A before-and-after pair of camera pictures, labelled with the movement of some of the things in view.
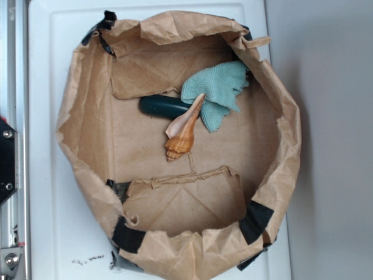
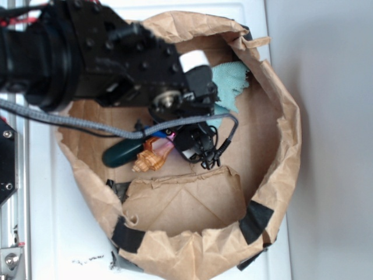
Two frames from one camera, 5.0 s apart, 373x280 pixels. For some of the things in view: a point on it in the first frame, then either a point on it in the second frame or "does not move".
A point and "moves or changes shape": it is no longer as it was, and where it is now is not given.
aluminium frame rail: x=15 y=109 does not move
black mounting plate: x=9 y=161 does not move
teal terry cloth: x=218 y=82 does not move
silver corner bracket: x=9 y=259 does not move
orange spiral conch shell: x=180 y=133 moves or changes shape
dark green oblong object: x=162 y=107 moves or changes shape
